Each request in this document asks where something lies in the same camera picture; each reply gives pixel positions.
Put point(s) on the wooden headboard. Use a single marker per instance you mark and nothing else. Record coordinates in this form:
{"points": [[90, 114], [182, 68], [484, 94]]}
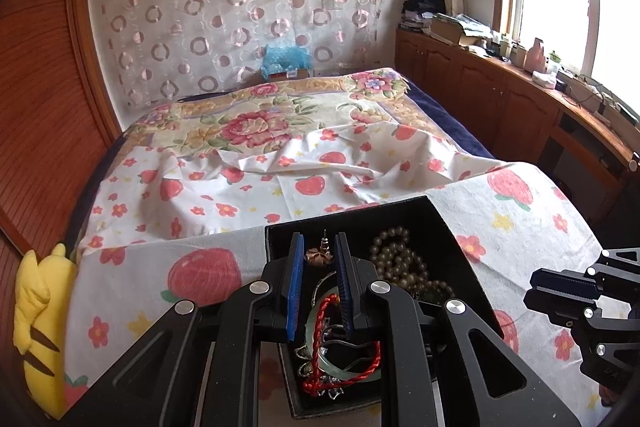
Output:
{"points": [[45, 82]]}

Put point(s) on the dark blue bedding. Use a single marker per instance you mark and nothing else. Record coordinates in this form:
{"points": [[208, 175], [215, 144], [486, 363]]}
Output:
{"points": [[450, 122]]}

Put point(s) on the silver ornate hairpin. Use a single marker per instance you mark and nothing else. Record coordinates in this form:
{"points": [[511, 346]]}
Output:
{"points": [[330, 349]]}

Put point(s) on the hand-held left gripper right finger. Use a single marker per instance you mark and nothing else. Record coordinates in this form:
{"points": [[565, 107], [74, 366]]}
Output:
{"points": [[346, 297]]}

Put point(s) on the yellow plush toy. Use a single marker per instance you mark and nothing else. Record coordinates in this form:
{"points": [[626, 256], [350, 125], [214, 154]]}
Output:
{"points": [[35, 322]]}

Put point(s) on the circle pattern sheer curtain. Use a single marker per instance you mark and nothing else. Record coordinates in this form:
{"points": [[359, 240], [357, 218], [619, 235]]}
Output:
{"points": [[225, 7]]}

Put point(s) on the small cardboard box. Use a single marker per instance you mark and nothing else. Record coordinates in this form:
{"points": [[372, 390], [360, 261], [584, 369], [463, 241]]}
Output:
{"points": [[290, 75]]}

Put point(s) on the floral blanket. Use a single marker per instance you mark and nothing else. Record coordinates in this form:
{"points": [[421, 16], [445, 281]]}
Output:
{"points": [[250, 127]]}

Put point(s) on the strawberry print bedsheet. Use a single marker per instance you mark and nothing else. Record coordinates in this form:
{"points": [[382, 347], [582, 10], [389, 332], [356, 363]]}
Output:
{"points": [[320, 167]]}

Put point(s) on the wooden cabinet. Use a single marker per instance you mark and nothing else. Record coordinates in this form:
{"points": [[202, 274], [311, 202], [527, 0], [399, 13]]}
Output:
{"points": [[475, 97]]}

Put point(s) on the blue plastic bag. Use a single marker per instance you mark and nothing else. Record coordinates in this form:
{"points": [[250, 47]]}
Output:
{"points": [[285, 57]]}

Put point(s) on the strawberry print table cover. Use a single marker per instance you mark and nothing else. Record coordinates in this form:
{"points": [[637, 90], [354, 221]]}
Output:
{"points": [[210, 267]]}

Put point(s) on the round silver knob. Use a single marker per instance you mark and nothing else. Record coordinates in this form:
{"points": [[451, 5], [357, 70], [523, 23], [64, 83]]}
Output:
{"points": [[634, 164]]}

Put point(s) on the dark stack of clothes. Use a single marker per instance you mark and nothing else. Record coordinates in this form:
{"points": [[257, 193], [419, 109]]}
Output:
{"points": [[420, 12]]}

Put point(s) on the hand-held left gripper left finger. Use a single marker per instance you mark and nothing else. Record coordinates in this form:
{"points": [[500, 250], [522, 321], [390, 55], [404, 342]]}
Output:
{"points": [[295, 297]]}

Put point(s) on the black cardboard jewelry box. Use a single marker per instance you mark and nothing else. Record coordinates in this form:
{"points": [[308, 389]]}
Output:
{"points": [[425, 222]]}

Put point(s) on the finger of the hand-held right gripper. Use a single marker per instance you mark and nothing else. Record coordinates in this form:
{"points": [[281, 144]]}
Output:
{"points": [[555, 304], [565, 279]]}

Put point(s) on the cluster of bottles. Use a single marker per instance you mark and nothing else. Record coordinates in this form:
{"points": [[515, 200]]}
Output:
{"points": [[535, 57]]}

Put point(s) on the pale jade bangle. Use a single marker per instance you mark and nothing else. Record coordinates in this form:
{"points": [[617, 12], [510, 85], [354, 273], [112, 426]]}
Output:
{"points": [[350, 373]]}

